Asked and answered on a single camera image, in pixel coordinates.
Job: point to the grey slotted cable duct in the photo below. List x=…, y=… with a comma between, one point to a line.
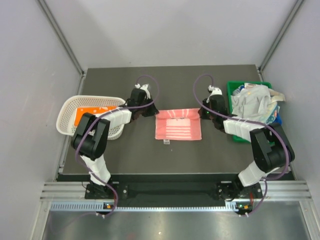
x=101, y=206

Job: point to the white green towel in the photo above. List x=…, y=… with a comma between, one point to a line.
x=252, y=103

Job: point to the blue patterned towel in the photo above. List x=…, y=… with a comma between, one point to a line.
x=278, y=119

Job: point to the pink patterned towel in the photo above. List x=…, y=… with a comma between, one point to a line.
x=178, y=125

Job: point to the cream patterned towel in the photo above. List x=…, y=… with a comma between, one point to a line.
x=268, y=108

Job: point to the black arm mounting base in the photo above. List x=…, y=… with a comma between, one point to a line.
x=181, y=194

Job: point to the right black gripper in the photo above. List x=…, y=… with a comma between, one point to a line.
x=203, y=114

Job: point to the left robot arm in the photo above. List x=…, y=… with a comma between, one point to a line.
x=91, y=137

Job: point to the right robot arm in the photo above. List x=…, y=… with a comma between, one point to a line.
x=271, y=148

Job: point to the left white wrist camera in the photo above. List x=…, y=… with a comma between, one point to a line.
x=145, y=88

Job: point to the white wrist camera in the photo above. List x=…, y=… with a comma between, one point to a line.
x=214, y=90
x=145, y=88

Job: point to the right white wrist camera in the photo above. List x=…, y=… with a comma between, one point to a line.
x=214, y=90

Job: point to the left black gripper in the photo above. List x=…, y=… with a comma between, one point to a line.
x=153, y=111

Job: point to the white perforated plastic basket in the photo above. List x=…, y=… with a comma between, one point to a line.
x=74, y=107

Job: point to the orange fox pattern towel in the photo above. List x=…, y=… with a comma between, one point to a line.
x=94, y=110

